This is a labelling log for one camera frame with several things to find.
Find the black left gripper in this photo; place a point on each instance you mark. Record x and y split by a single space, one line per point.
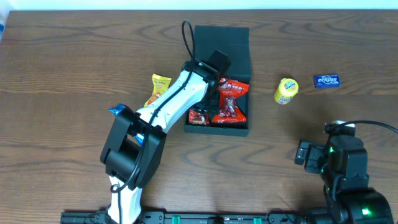
207 101

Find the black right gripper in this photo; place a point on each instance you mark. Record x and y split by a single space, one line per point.
311 156

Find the red candy bag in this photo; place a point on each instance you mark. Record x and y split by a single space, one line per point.
229 112

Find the dark green box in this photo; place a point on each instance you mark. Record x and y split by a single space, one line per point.
233 42

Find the red Hello Panda box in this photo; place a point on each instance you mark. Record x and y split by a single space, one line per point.
195 118

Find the yellow snack packet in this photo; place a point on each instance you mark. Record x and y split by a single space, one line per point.
161 85

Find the blue Oreo cookie pack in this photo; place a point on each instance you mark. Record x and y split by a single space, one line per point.
119 108

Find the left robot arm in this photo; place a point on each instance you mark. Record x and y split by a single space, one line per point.
134 146

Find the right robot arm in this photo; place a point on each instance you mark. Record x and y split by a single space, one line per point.
342 164

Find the yellow Mentos gum bottle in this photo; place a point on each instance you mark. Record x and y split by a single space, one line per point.
286 90

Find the blue Eclipse mint tin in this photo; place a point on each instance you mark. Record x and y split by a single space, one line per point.
326 81

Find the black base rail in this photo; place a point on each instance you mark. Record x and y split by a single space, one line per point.
183 218

